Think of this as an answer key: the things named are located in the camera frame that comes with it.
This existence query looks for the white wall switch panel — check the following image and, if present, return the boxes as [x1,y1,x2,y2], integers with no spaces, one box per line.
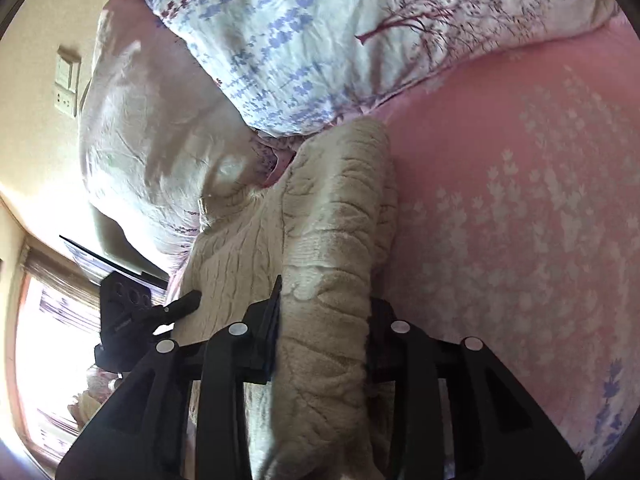
[53,47,81,118]

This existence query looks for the pink lavender print bedsheet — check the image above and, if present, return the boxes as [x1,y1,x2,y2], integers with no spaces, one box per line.
[375,15,639,474]

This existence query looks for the pale pink floral pillow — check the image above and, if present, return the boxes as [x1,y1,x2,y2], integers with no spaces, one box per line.
[143,0,618,136]

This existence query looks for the beige knitted sweater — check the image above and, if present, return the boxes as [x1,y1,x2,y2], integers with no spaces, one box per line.
[175,118,397,479]

